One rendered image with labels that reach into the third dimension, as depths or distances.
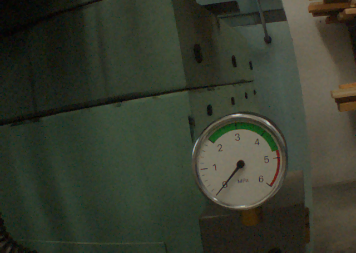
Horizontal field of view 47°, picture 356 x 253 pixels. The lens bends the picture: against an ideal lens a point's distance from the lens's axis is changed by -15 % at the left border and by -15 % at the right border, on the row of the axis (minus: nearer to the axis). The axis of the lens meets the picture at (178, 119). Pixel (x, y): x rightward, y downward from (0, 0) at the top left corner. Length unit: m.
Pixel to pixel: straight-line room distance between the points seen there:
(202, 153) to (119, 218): 0.13
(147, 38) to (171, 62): 0.03
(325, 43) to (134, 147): 2.47
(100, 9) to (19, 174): 0.17
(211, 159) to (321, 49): 2.51
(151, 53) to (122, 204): 0.13
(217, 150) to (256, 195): 0.04
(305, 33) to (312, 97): 0.39
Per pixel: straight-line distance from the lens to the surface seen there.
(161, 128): 0.37
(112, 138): 0.38
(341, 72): 2.80
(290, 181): 0.40
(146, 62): 0.37
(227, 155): 0.30
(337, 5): 2.45
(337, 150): 2.83
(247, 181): 0.30
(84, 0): 0.40
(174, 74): 0.36
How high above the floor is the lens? 0.71
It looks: 3 degrees down
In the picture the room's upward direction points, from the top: 9 degrees counter-clockwise
